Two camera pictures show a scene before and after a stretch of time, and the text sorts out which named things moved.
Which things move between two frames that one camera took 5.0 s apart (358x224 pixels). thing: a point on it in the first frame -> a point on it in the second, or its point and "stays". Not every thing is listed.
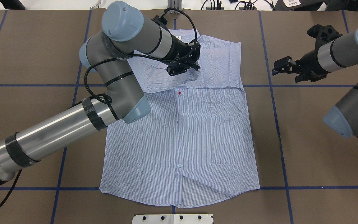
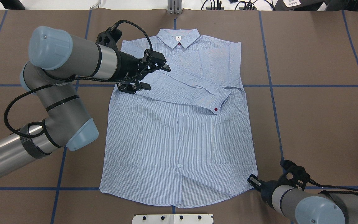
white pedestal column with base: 173,219 stays
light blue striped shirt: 194,146 stays
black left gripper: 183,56 -> 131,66
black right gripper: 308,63 -> 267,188
